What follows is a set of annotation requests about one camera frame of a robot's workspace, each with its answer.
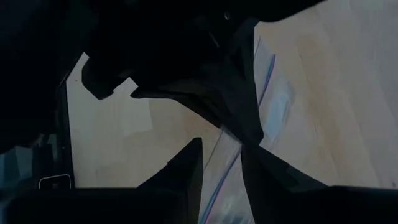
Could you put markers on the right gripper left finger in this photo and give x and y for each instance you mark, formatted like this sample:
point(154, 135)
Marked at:
point(124, 208)

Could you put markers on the clear plastic bag pile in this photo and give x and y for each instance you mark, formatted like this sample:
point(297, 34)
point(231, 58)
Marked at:
point(276, 109)

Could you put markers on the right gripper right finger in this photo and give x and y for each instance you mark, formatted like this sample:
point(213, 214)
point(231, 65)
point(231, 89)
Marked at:
point(311, 208)

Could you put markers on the black aluminium table frame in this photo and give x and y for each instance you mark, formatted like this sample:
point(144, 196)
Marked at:
point(66, 140)

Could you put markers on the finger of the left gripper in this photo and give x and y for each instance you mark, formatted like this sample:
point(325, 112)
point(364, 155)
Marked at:
point(247, 77)
point(202, 99)

